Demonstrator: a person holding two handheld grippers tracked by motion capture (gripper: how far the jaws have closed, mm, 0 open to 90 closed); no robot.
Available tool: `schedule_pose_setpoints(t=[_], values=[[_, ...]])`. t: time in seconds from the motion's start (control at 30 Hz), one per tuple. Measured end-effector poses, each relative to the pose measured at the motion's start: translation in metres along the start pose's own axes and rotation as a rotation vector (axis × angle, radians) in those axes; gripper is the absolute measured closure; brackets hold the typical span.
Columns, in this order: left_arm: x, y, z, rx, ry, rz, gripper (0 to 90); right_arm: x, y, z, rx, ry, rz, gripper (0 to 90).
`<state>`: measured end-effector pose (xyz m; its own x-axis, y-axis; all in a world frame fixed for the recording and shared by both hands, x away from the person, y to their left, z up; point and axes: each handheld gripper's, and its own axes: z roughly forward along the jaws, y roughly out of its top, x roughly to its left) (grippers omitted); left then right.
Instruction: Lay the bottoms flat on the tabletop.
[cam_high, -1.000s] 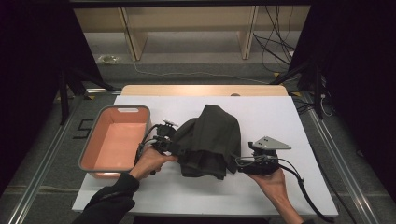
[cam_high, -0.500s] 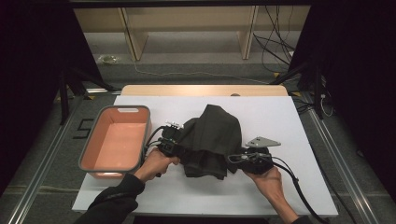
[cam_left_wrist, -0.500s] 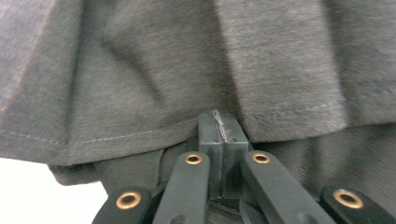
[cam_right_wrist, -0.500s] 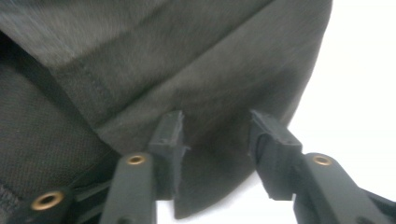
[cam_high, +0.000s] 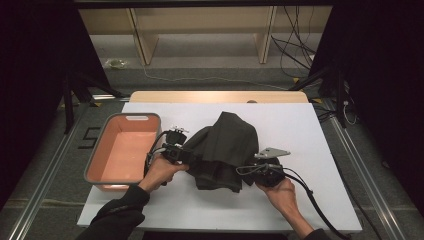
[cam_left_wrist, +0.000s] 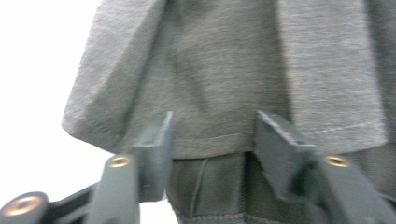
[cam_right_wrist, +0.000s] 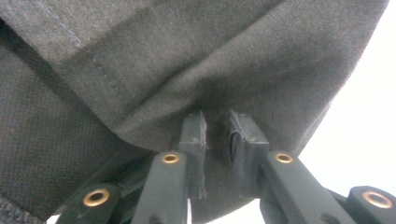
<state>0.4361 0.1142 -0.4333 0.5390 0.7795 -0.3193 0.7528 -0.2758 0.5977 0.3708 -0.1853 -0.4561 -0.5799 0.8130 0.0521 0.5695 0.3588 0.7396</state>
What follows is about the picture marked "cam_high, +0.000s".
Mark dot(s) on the black metal stand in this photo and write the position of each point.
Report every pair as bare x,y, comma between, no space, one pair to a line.
68,106
340,106

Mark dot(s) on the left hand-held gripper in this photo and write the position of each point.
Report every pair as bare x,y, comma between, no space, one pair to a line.
176,151

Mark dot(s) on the light wooden shelf unit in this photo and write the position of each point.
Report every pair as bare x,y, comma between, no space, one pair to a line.
200,20

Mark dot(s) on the person's right hand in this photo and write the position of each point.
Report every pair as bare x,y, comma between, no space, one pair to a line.
283,198

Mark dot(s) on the crumpled clear plastic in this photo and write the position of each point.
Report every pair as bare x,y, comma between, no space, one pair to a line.
116,63

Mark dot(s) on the pink basket with grey rim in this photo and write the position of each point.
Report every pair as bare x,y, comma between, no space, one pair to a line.
126,150

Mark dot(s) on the aluminium floor rail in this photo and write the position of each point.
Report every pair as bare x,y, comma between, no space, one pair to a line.
363,176
42,186

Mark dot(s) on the person's left hand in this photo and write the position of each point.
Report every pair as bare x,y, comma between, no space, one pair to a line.
158,173

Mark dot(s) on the white board table cover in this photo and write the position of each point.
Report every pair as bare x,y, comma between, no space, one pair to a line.
293,126

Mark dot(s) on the dark grey pleated skirt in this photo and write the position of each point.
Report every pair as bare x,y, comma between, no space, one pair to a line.
226,143

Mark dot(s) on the black curtain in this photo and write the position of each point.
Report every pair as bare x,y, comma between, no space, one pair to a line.
383,66
33,66

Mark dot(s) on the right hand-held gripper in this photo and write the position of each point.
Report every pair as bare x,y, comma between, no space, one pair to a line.
270,175

